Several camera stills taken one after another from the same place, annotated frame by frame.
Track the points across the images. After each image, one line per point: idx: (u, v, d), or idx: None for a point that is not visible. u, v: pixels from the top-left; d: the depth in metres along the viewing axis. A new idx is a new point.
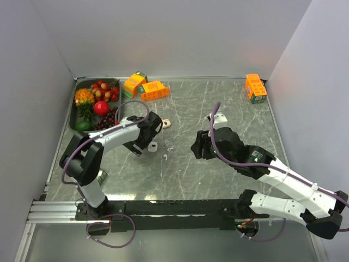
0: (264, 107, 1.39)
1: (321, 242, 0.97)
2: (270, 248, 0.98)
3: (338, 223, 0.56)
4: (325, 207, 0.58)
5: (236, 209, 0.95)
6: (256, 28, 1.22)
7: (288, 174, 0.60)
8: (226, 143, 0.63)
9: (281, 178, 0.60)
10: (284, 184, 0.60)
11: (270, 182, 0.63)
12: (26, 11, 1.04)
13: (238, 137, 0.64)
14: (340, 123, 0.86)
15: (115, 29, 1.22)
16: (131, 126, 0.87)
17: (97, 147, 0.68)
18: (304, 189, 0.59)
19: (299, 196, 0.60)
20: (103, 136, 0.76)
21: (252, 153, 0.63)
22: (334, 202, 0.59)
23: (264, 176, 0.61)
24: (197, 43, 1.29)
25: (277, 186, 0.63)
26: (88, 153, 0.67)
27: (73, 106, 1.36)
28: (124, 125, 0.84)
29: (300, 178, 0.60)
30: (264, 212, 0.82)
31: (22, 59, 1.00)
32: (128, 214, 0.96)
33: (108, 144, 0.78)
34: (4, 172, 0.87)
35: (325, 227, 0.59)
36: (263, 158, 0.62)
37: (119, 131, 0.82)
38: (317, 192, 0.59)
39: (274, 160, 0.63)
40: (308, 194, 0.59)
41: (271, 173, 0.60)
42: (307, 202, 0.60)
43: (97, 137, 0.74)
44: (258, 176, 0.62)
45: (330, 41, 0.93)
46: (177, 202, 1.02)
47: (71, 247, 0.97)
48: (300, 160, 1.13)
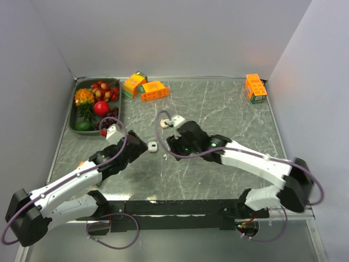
0: (264, 107, 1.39)
1: (321, 242, 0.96)
2: (270, 248, 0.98)
3: (293, 186, 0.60)
4: (279, 174, 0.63)
5: (236, 209, 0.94)
6: (255, 28, 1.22)
7: (241, 151, 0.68)
8: (189, 134, 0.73)
9: (236, 156, 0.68)
10: (241, 161, 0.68)
11: (232, 162, 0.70)
12: (26, 11, 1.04)
13: (200, 129, 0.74)
14: (340, 123, 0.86)
15: (115, 29, 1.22)
16: (88, 172, 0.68)
17: (36, 213, 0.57)
18: (258, 161, 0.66)
19: (257, 170, 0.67)
20: (46, 196, 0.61)
21: (214, 139, 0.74)
22: (287, 167, 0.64)
23: (222, 158, 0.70)
24: (196, 43, 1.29)
25: (239, 166, 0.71)
26: (26, 219, 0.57)
27: (73, 106, 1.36)
28: (78, 174, 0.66)
29: (253, 152, 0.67)
30: (260, 207, 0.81)
31: (22, 59, 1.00)
32: (129, 213, 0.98)
33: (56, 202, 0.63)
34: (3, 172, 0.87)
35: (287, 195, 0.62)
36: (220, 142, 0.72)
37: (71, 183, 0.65)
38: (270, 162, 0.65)
39: (230, 142, 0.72)
40: (262, 165, 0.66)
41: (226, 153, 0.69)
42: (264, 173, 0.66)
43: (37, 198, 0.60)
44: (221, 160, 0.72)
45: (330, 42, 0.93)
46: (177, 202, 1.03)
47: (71, 246, 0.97)
48: (300, 161, 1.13)
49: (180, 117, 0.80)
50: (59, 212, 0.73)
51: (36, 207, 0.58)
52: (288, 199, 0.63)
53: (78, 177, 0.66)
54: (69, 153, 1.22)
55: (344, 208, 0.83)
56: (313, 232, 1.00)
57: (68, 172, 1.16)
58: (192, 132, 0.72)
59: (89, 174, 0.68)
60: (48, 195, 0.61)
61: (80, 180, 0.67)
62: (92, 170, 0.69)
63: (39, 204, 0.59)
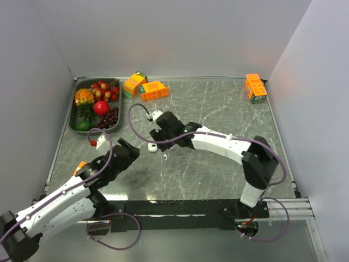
0: (264, 107, 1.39)
1: (321, 242, 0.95)
2: (270, 248, 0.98)
3: (248, 159, 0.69)
4: (239, 150, 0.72)
5: (236, 209, 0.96)
6: (255, 28, 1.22)
7: (208, 134, 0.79)
8: (164, 122, 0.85)
9: (203, 139, 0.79)
10: (208, 142, 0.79)
11: (202, 145, 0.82)
12: (26, 11, 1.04)
13: (174, 118, 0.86)
14: (340, 123, 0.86)
15: (115, 29, 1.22)
16: (74, 189, 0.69)
17: (22, 235, 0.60)
18: (221, 141, 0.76)
19: (221, 149, 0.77)
20: (31, 216, 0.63)
21: (186, 126, 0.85)
22: (246, 144, 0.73)
23: (193, 141, 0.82)
24: (196, 43, 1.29)
25: (209, 148, 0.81)
26: (12, 241, 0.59)
27: (73, 106, 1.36)
28: (62, 192, 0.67)
29: (218, 135, 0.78)
30: (252, 201, 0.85)
31: (21, 59, 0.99)
32: (129, 213, 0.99)
33: (44, 221, 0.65)
34: (3, 172, 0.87)
35: (246, 167, 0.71)
36: (190, 128, 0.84)
37: (56, 201, 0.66)
38: (233, 141, 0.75)
39: (200, 127, 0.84)
40: (225, 144, 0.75)
41: (196, 137, 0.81)
42: (228, 152, 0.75)
43: (23, 220, 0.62)
44: (192, 144, 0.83)
45: (330, 42, 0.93)
46: (177, 202, 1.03)
47: (71, 246, 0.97)
48: (300, 161, 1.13)
49: (158, 112, 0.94)
50: (51, 225, 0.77)
51: (22, 230, 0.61)
52: (252, 177, 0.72)
53: (63, 195, 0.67)
54: (69, 153, 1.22)
55: (344, 208, 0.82)
56: (313, 232, 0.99)
57: (68, 172, 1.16)
58: (166, 120, 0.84)
59: (75, 190, 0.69)
60: (34, 215, 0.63)
61: (66, 197, 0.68)
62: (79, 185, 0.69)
63: (24, 226, 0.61)
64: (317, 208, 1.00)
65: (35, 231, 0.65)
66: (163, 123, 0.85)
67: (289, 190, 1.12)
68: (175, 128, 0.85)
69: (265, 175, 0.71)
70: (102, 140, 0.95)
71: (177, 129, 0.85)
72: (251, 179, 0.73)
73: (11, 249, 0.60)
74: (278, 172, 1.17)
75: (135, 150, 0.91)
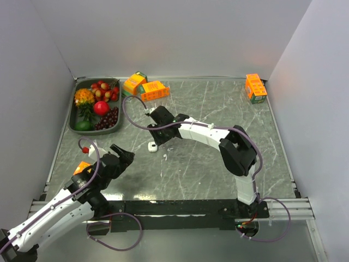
0: (264, 107, 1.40)
1: (321, 242, 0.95)
2: (270, 248, 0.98)
3: (224, 144, 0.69)
4: (218, 138, 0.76)
5: (236, 209, 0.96)
6: (255, 28, 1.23)
7: (193, 124, 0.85)
8: (156, 115, 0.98)
9: (188, 127, 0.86)
10: (192, 131, 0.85)
11: (188, 134, 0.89)
12: (26, 10, 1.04)
13: (165, 111, 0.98)
14: (339, 123, 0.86)
15: (115, 29, 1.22)
16: (63, 202, 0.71)
17: (13, 254, 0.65)
18: (203, 130, 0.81)
19: (204, 137, 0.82)
20: (22, 234, 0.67)
21: (175, 117, 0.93)
22: (226, 132, 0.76)
23: (180, 130, 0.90)
24: (196, 43, 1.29)
25: (194, 137, 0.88)
26: (6, 257, 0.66)
27: (73, 106, 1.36)
28: (51, 207, 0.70)
29: (201, 124, 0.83)
30: (247, 196, 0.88)
31: (21, 59, 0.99)
32: (129, 213, 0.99)
33: (37, 235, 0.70)
34: (2, 171, 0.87)
35: (224, 155, 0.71)
36: (179, 118, 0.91)
37: (46, 216, 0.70)
38: (214, 130, 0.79)
39: (187, 118, 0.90)
40: (206, 133, 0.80)
41: (182, 126, 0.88)
42: (209, 139, 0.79)
43: (14, 239, 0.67)
44: (180, 134, 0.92)
45: (330, 42, 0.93)
46: (177, 202, 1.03)
47: (71, 246, 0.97)
48: (300, 161, 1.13)
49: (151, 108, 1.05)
50: (47, 235, 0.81)
51: (13, 248, 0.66)
52: (229, 163, 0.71)
53: (52, 210, 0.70)
54: (69, 153, 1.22)
55: (344, 208, 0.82)
56: (313, 232, 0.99)
57: (68, 172, 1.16)
58: (157, 112, 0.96)
59: (64, 204, 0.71)
60: (24, 233, 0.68)
61: (55, 212, 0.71)
62: (68, 198, 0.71)
63: (16, 244, 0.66)
64: (317, 208, 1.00)
65: (30, 245, 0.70)
66: (155, 115, 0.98)
67: (289, 190, 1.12)
68: (166, 120, 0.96)
69: (242, 161, 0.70)
70: (91, 148, 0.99)
71: (167, 120, 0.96)
72: (229, 166, 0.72)
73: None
74: (279, 172, 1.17)
75: (127, 156, 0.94)
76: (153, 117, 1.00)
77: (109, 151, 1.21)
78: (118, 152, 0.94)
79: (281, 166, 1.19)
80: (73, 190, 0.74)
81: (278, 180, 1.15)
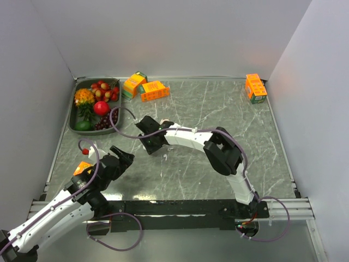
0: (264, 107, 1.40)
1: (321, 242, 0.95)
2: (270, 248, 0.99)
3: (208, 146, 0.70)
4: (202, 140, 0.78)
5: (237, 209, 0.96)
6: (255, 28, 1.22)
7: (178, 130, 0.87)
8: (140, 124, 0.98)
9: (174, 134, 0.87)
10: (177, 137, 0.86)
11: (174, 140, 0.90)
12: (26, 11, 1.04)
13: (151, 119, 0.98)
14: (340, 123, 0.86)
15: (115, 30, 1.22)
16: (64, 203, 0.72)
17: (13, 255, 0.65)
18: (187, 135, 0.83)
19: (189, 142, 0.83)
20: (22, 234, 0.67)
21: (161, 125, 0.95)
22: (209, 135, 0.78)
23: (166, 136, 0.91)
24: (196, 43, 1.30)
25: (180, 142, 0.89)
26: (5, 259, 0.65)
27: (73, 106, 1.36)
28: (51, 208, 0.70)
29: (185, 129, 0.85)
30: (242, 196, 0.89)
31: (21, 58, 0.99)
32: (129, 213, 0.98)
33: (37, 236, 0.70)
34: (2, 171, 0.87)
35: (210, 156, 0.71)
36: (164, 125, 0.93)
37: (46, 217, 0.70)
38: (197, 134, 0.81)
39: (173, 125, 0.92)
40: (191, 137, 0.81)
41: (168, 132, 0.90)
42: (194, 143, 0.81)
43: (14, 239, 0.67)
44: (167, 140, 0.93)
45: (329, 42, 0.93)
46: (177, 202, 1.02)
47: (71, 246, 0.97)
48: (300, 161, 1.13)
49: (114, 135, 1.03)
50: (47, 235, 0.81)
51: (13, 249, 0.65)
52: (216, 164, 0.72)
53: (52, 211, 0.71)
54: (69, 153, 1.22)
55: (344, 208, 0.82)
56: (313, 233, 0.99)
57: (68, 172, 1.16)
58: (142, 122, 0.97)
59: (64, 206, 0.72)
60: (24, 233, 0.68)
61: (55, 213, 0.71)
62: (68, 199, 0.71)
63: (16, 245, 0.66)
64: (317, 208, 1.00)
65: (29, 246, 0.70)
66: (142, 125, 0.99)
67: (289, 190, 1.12)
68: (152, 129, 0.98)
69: (228, 161, 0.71)
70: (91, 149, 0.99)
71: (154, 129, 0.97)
72: (216, 167, 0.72)
73: None
74: (279, 172, 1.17)
75: (127, 158, 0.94)
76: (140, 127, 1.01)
77: (109, 152, 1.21)
78: (118, 153, 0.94)
79: (281, 166, 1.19)
80: (73, 191, 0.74)
81: (278, 180, 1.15)
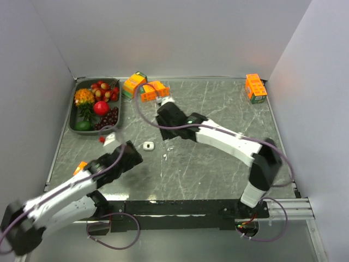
0: (264, 107, 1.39)
1: (321, 242, 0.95)
2: (270, 248, 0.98)
3: (258, 161, 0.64)
4: (249, 153, 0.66)
5: (236, 209, 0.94)
6: (255, 28, 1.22)
7: (216, 129, 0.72)
8: (165, 112, 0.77)
9: (210, 134, 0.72)
10: (214, 138, 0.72)
11: (206, 140, 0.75)
12: (26, 11, 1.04)
13: (177, 108, 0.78)
14: (340, 123, 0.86)
15: (115, 30, 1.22)
16: (84, 182, 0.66)
17: (29, 225, 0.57)
18: (229, 140, 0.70)
19: (229, 147, 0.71)
20: (41, 206, 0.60)
21: (190, 117, 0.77)
22: (257, 146, 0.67)
23: (196, 135, 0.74)
24: (196, 43, 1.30)
25: (214, 144, 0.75)
26: (17, 231, 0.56)
27: (73, 106, 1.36)
28: (72, 183, 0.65)
29: (226, 131, 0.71)
30: (252, 203, 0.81)
31: (21, 58, 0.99)
32: (129, 213, 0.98)
33: (52, 210, 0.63)
34: (2, 171, 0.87)
35: (253, 170, 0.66)
36: (196, 119, 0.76)
37: (67, 191, 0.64)
38: (242, 141, 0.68)
39: (206, 121, 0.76)
40: (234, 144, 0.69)
41: (201, 130, 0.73)
42: (236, 152, 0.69)
43: (31, 210, 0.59)
44: (196, 138, 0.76)
45: (330, 42, 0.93)
46: (177, 202, 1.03)
47: (71, 246, 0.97)
48: (300, 161, 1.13)
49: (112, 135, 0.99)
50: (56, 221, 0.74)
51: (29, 219, 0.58)
52: (256, 179, 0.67)
53: (72, 186, 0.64)
54: (69, 153, 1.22)
55: (344, 208, 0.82)
56: (312, 232, 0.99)
57: (68, 172, 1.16)
58: (167, 109, 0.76)
59: (84, 184, 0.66)
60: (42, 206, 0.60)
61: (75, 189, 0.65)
62: (88, 179, 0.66)
63: (32, 215, 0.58)
64: (317, 208, 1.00)
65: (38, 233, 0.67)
66: (165, 114, 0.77)
67: (289, 190, 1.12)
68: (178, 119, 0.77)
69: (270, 178, 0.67)
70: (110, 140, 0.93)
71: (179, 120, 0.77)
72: (254, 180, 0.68)
73: (15, 240, 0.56)
74: (279, 172, 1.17)
75: None
76: (160, 117, 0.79)
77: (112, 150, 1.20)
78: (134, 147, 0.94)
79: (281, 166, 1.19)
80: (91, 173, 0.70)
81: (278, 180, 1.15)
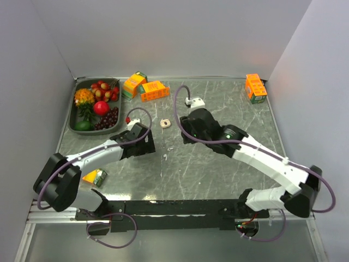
0: (264, 107, 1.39)
1: (322, 240, 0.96)
2: (270, 248, 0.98)
3: (308, 195, 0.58)
4: (296, 181, 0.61)
5: (236, 209, 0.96)
6: (255, 28, 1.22)
7: (259, 149, 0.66)
8: (199, 121, 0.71)
9: (252, 154, 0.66)
10: (255, 159, 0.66)
11: (245, 159, 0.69)
12: (26, 11, 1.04)
13: (212, 117, 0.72)
14: (340, 123, 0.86)
15: (115, 29, 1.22)
16: (113, 147, 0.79)
17: (74, 171, 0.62)
18: (274, 164, 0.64)
19: (272, 171, 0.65)
20: (83, 158, 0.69)
21: (228, 130, 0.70)
22: (305, 174, 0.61)
23: (235, 152, 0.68)
24: (196, 43, 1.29)
25: (253, 164, 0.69)
26: (64, 178, 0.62)
27: (73, 106, 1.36)
28: (105, 146, 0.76)
29: (270, 153, 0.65)
30: (260, 207, 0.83)
31: (21, 58, 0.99)
32: (128, 214, 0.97)
33: (88, 166, 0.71)
34: (3, 172, 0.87)
35: (298, 202, 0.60)
36: (234, 134, 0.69)
37: (101, 152, 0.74)
38: (288, 167, 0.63)
39: (246, 137, 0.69)
40: (279, 169, 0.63)
41: (242, 149, 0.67)
42: (280, 177, 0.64)
43: (75, 160, 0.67)
44: (233, 154, 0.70)
45: (330, 42, 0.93)
46: (177, 202, 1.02)
47: (71, 246, 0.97)
48: (300, 161, 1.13)
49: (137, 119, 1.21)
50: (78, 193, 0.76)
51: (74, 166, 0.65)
52: (295, 207, 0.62)
53: (104, 149, 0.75)
54: (69, 153, 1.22)
55: (344, 208, 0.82)
56: (313, 232, 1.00)
57: None
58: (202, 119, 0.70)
59: (113, 148, 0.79)
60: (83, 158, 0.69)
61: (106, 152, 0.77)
62: (118, 146, 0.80)
63: (77, 164, 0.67)
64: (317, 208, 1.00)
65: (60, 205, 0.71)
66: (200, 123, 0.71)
67: None
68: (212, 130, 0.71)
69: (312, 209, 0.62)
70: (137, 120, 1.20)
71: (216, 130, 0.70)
72: (291, 207, 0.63)
73: (60, 185, 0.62)
74: None
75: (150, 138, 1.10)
76: (193, 125, 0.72)
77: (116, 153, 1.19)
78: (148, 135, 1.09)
79: None
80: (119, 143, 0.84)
81: None
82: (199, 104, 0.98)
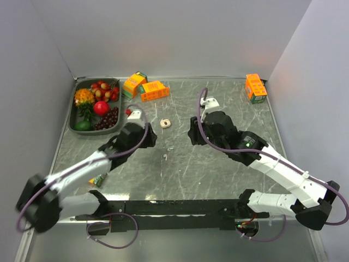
0: (264, 107, 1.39)
1: (321, 242, 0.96)
2: (270, 248, 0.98)
3: (326, 212, 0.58)
4: (315, 196, 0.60)
5: (236, 209, 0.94)
6: (255, 28, 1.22)
7: (279, 161, 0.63)
8: (218, 126, 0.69)
9: (271, 165, 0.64)
10: (275, 171, 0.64)
11: (262, 168, 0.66)
12: (26, 11, 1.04)
13: (232, 123, 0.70)
14: (340, 124, 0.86)
15: (115, 30, 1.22)
16: (100, 161, 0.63)
17: (52, 196, 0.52)
18: (295, 177, 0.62)
19: (290, 184, 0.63)
20: (62, 179, 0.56)
21: (248, 139, 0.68)
22: (324, 190, 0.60)
23: (253, 162, 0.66)
24: (196, 43, 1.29)
25: (269, 173, 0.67)
26: (41, 206, 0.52)
27: (73, 106, 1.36)
28: (89, 161, 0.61)
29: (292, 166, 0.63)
30: (263, 209, 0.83)
31: (21, 58, 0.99)
32: (129, 213, 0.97)
33: (70, 187, 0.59)
34: (2, 171, 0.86)
35: (314, 215, 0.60)
36: (255, 144, 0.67)
37: (83, 170, 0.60)
38: (307, 182, 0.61)
39: (266, 147, 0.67)
40: (299, 183, 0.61)
41: (262, 159, 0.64)
42: (298, 190, 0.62)
43: (53, 183, 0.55)
44: (250, 163, 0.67)
45: (330, 43, 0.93)
46: (177, 202, 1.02)
47: (71, 248, 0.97)
48: (299, 161, 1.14)
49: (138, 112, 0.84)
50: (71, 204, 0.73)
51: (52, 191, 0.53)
52: (307, 218, 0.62)
53: (89, 165, 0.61)
54: (69, 153, 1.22)
55: None
56: (313, 233, 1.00)
57: None
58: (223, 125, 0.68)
59: (100, 163, 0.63)
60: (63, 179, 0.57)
61: (90, 168, 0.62)
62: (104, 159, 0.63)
63: (56, 188, 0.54)
64: None
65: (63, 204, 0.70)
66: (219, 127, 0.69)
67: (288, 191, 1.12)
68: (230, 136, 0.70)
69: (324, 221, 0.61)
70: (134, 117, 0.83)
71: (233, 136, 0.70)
72: (304, 219, 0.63)
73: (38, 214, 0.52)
74: None
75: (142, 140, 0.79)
76: (211, 129, 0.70)
77: None
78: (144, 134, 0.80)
79: None
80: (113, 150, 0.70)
81: None
82: (215, 106, 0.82)
